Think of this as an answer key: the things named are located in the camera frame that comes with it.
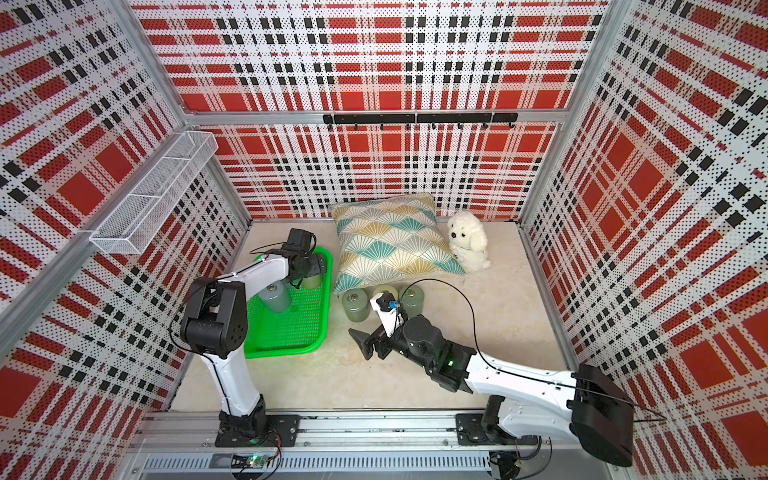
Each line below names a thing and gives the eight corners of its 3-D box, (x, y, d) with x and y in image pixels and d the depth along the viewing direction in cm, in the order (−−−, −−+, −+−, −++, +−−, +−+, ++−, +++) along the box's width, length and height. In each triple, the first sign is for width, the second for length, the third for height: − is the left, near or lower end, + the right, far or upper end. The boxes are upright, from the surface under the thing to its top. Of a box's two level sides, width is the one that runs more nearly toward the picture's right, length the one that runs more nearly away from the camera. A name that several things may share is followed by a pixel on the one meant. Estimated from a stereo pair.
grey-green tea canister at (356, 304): (345, 322, 96) (340, 307, 88) (348, 304, 100) (343, 288, 92) (369, 322, 96) (366, 307, 88) (370, 304, 100) (368, 288, 92)
